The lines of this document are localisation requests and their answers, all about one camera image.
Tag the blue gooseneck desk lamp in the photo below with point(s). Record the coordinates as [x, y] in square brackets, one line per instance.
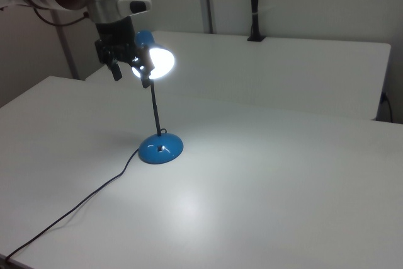
[160, 153]

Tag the black clamped camera pole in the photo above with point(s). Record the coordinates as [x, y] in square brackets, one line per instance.
[253, 4]

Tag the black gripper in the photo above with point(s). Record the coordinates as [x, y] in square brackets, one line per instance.
[115, 37]

